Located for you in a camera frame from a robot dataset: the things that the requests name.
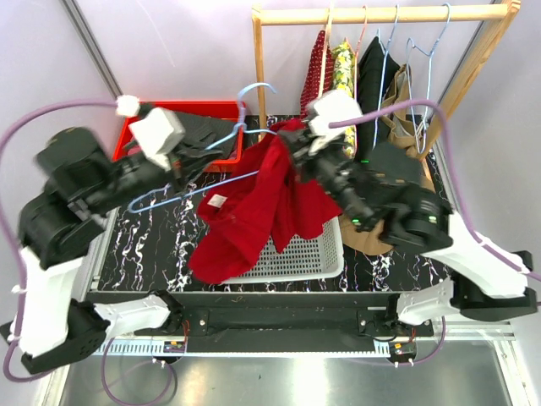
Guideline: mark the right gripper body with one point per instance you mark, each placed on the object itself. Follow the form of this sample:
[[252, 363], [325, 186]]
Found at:
[[327, 166]]

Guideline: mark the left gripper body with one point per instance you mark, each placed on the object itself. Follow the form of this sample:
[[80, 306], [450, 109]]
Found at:
[[151, 175]]

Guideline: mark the red skirt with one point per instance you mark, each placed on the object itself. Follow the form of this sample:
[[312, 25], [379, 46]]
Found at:
[[265, 202]]

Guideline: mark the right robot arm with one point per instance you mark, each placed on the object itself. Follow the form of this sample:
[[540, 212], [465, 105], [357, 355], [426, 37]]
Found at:
[[487, 283]]

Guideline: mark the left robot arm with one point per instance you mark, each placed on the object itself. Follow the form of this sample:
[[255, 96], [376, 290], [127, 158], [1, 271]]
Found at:
[[54, 235]]

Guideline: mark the wooden hanger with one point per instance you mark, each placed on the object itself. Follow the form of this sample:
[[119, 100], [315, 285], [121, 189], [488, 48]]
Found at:
[[328, 24]]

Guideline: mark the dark striped shirt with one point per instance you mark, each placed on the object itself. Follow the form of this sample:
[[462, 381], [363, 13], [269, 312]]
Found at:
[[193, 123]]

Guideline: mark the red polka dot garment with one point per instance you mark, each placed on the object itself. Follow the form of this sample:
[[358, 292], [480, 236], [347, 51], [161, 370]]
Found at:
[[312, 79]]

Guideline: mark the white plastic basket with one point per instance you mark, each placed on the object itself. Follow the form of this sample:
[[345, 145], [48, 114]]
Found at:
[[302, 259]]

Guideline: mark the tan garment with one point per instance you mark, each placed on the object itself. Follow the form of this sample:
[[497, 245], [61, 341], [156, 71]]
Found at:
[[401, 136]]

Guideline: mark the yellow floral garment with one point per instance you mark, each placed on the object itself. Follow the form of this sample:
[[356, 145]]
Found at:
[[343, 79]]

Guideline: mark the black garment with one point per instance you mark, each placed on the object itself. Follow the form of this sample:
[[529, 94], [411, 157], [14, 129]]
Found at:
[[368, 91]]

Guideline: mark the wooden clothes rack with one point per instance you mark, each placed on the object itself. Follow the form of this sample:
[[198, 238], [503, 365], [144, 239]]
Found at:
[[474, 32]]

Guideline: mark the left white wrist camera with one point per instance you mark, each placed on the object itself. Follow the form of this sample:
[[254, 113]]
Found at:
[[158, 132]]

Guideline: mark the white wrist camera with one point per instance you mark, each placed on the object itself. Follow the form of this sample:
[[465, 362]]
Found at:
[[333, 106], [158, 132]]

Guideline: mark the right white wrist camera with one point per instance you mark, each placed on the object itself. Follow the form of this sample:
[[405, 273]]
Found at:
[[333, 106]]

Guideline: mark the pink wire hanger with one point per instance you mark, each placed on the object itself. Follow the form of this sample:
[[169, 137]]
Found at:
[[362, 34]]

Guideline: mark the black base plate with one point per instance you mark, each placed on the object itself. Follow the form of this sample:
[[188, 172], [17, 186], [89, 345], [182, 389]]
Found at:
[[275, 325]]

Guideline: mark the empty blue wire hanger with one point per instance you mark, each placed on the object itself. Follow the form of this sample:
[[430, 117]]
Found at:
[[420, 128]]

